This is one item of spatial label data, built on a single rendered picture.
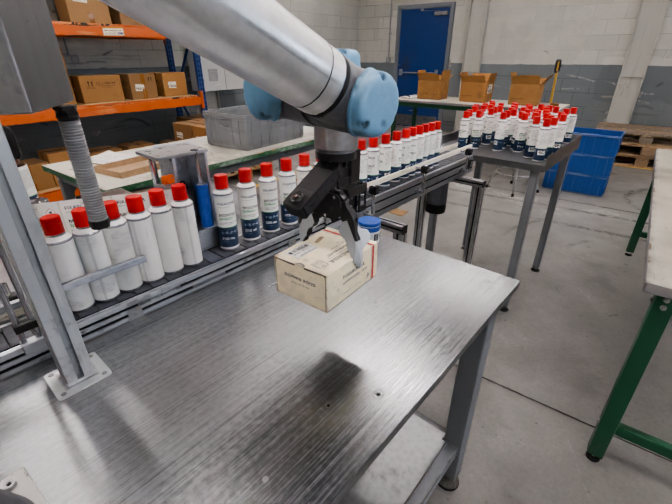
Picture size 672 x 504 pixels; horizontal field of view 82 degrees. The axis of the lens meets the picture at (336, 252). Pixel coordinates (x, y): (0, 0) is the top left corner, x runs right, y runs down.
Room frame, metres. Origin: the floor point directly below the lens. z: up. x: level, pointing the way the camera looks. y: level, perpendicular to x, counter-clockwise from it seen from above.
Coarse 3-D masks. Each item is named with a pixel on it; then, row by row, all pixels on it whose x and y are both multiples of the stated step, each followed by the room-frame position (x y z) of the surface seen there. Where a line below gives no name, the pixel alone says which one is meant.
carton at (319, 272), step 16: (320, 240) 0.69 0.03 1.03; (336, 240) 0.69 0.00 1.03; (288, 256) 0.62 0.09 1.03; (304, 256) 0.62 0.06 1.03; (320, 256) 0.62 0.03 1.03; (336, 256) 0.62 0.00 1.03; (368, 256) 0.65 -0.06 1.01; (288, 272) 0.60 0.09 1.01; (304, 272) 0.58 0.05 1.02; (320, 272) 0.56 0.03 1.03; (336, 272) 0.57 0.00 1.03; (352, 272) 0.61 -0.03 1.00; (368, 272) 0.65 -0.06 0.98; (288, 288) 0.61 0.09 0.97; (304, 288) 0.58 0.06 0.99; (320, 288) 0.56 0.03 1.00; (336, 288) 0.57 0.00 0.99; (352, 288) 0.61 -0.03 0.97; (320, 304) 0.56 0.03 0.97; (336, 304) 0.57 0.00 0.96
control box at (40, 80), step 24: (0, 0) 0.56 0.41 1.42; (24, 0) 0.63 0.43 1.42; (0, 24) 0.55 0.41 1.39; (24, 24) 0.61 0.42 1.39; (48, 24) 0.69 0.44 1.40; (0, 48) 0.55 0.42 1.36; (24, 48) 0.59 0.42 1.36; (48, 48) 0.67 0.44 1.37; (0, 72) 0.55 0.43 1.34; (24, 72) 0.56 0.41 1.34; (48, 72) 0.64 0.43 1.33; (0, 96) 0.54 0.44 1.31; (24, 96) 0.55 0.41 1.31; (48, 96) 0.61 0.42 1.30; (72, 96) 0.71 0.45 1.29
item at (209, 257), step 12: (288, 228) 1.09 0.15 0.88; (240, 240) 1.01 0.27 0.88; (264, 240) 1.01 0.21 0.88; (204, 252) 0.93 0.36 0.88; (216, 252) 0.93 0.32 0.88; (228, 252) 0.93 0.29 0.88; (204, 264) 0.86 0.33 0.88; (168, 276) 0.81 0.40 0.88; (180, 276) 0.81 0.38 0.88; (144, 288) 0.75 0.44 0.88; (120, 300) 0.70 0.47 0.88; (84, 312) 0.66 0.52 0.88; (96, 312) 0.66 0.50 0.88; (0, 336) 0.58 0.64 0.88; (12, 336) 0.58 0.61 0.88; (0, 348) 0.55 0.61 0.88
